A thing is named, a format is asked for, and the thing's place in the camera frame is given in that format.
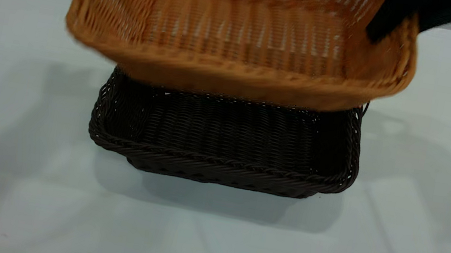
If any orange wicker basket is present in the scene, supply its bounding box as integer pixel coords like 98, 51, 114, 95
45, 0, 428, 128

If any black wicker basket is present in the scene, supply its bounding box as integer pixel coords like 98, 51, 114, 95
82, 57, 370, 208

